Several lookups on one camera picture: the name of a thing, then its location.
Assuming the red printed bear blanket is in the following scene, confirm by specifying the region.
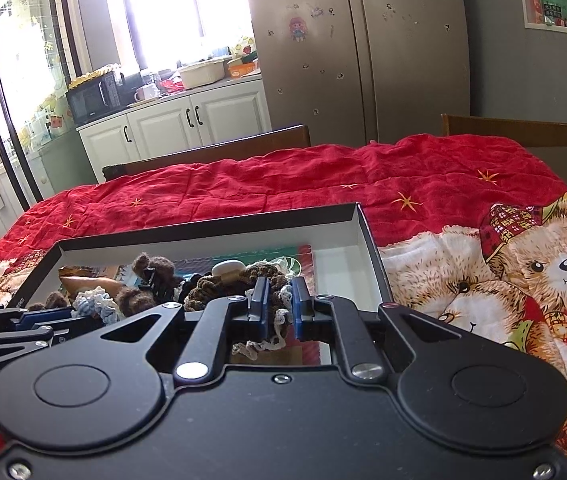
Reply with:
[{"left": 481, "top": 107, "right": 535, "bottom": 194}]
[{"left": 0, "top": 133, "right": 567, "bottom": 472}]

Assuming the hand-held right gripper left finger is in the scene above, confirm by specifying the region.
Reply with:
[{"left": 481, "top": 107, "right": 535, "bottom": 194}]
[{"left": 98, "top": 276, "right": 273, "bottom": 384}]

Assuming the white kitchen cabinet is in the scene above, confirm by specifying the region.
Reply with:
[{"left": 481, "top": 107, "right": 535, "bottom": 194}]
[{"left": 76, "top": 73, "right": 273, "bottom": 184}]

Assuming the black microwave oven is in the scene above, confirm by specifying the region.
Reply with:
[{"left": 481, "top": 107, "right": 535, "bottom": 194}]
[{"left": 65, "top": 70, "right": 125, "bottom": 127}]

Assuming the silver refrigerator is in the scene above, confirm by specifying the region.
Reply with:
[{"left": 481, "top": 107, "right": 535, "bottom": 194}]
[{"left": 238, "top": 0, "right": 472, "bottom": 149}]

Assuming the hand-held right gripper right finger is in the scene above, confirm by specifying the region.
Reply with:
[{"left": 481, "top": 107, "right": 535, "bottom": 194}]
[{"left": 291, "top": 276, "right": 464, "bottom": 384}]

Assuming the orange box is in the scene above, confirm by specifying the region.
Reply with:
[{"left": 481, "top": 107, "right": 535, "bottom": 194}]
[{"left": 226, "top": 59, "right": 260, "bottom": 80}]

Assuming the blue crochet scrunchie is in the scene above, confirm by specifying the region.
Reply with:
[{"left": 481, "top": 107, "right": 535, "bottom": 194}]
[{"left": 72, "top": 287, "right": 125, "bottom": 322}]

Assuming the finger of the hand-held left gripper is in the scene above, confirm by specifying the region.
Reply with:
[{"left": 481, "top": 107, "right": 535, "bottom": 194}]
[
  {"left": 0, "top": 327, "right": 67, "bottom": 376},
  {"left": 0, "top": 303, "right": 74, "bottom": 334}
]

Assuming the brown wooden chair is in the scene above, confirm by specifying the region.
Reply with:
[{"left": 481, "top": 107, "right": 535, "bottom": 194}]
[{"left": 440, "top": 113, "right": 567, "bottom": 154}]

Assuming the brown fuzzy hair clip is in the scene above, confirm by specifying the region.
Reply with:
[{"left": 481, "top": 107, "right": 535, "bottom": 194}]
[
  {"left": 28, "top": 291, "right": 72, "bottom": 312},
  {"left": 115, "top": 253, "right": 187, "bottom": 319}
]

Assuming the cream plastic tub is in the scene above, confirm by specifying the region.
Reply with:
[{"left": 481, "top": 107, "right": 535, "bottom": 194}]
[{"left": 176, "top": 57, "right": 227, "bottom": 90}]

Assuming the black shallow cardboard box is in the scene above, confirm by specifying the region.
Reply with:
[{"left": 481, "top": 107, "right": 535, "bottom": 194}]
[{"left": 5, "top": 202, "right": 395, "bottom": 367}]

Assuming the black scrunchie with lace trim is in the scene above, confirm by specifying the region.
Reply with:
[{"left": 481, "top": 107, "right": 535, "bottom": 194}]
[{"left": 182, "top": 260, "right": 290, "bottom": 357}]

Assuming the yellow lace microwave cover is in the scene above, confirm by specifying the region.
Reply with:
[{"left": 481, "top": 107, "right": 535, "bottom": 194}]
[{"left": 68, "top": 63, "right": 120, "bottom": 90}]

